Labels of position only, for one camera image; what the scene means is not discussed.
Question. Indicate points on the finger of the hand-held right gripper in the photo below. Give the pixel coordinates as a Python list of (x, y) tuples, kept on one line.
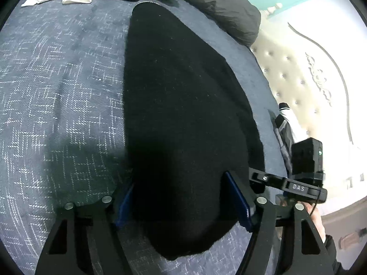
[(269, 179)]

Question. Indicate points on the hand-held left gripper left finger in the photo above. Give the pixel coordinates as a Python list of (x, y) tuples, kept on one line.
[(123, 209)]

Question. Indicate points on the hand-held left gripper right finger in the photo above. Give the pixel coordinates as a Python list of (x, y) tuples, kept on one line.
[(239, 200)]

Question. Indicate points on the black sweater with white trim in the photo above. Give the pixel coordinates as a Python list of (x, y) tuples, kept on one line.
[(177, 106)]

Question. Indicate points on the person's right forearm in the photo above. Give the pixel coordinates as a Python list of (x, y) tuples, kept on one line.
[(334, 255)]

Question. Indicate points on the person's right hand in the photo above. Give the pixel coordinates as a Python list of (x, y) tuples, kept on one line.
[(316, 220)]

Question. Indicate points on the black and white jacket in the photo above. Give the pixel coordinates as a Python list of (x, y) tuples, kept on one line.
[(286, 131)]

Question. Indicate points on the cream tufted headboard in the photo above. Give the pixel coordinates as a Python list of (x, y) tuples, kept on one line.
[(301, 77)]

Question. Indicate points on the blue patterned bedspread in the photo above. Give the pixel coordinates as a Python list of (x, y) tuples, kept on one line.
[(57, 91)]

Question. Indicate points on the white bedpost finial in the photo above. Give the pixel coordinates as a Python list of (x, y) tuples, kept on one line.
[(275, 7)]

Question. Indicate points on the dark grey duvet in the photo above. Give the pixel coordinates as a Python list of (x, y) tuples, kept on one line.
[(229, 14)]

